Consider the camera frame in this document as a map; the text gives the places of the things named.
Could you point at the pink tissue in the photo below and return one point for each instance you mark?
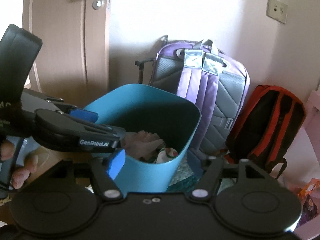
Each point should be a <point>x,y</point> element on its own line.
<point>142,145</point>

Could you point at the beige wall socket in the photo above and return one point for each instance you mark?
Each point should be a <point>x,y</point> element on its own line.
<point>277,11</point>

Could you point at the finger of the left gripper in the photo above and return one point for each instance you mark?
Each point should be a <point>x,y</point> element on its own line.
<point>106,136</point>
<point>84,114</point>

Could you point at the teal white zigzag quilt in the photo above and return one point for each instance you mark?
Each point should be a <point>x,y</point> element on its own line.
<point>190,171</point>

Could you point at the teal plastic trash bin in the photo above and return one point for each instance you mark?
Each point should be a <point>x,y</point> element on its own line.
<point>159,128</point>

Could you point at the red black backpack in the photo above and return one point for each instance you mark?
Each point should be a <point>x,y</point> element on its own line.
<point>266,128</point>

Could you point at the black trolley handle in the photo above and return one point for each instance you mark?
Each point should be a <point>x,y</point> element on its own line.
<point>141,65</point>

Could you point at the purple grey backpack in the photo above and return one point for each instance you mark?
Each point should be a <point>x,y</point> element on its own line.
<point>216,83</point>

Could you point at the orange snack packet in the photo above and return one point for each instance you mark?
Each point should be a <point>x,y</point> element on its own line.
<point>309,207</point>

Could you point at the white green plastic bag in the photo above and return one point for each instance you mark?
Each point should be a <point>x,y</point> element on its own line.
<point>165,155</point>

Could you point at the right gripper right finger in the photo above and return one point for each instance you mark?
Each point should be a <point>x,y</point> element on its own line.
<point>210,180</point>

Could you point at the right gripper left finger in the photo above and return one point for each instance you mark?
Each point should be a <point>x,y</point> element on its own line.
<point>105,167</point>

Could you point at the beige wooden door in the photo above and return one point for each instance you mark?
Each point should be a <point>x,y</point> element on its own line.
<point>73,63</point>

